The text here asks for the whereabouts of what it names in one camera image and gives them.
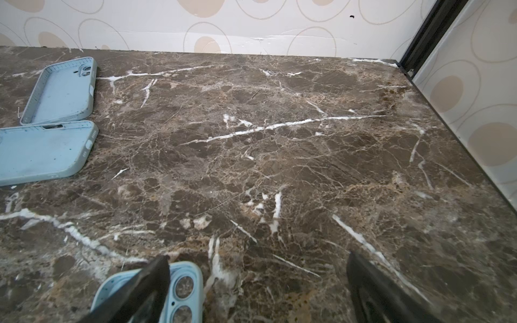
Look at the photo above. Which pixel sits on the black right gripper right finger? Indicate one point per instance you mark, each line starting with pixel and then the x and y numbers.
pixel 377 298

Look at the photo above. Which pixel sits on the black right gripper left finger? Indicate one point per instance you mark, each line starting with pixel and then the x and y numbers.
pixel 133 296

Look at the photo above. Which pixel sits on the light blue case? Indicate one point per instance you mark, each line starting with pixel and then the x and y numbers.
pixel 45 152
pixel 184 302
pixel 64 92

